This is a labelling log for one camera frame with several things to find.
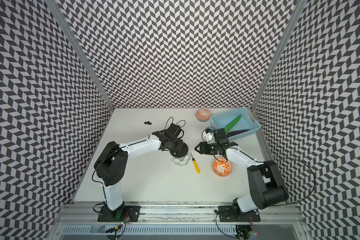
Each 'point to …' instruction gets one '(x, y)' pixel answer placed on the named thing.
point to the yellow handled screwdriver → (195, 164)
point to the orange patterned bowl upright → (221, 167)
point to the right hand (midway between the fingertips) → (198, 151)
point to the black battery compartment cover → (147, 122)
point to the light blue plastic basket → (246, 121)
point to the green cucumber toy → (232, 123)
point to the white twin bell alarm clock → (181, 157)
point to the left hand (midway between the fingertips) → (179, 147)
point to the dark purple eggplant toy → (233, 133)
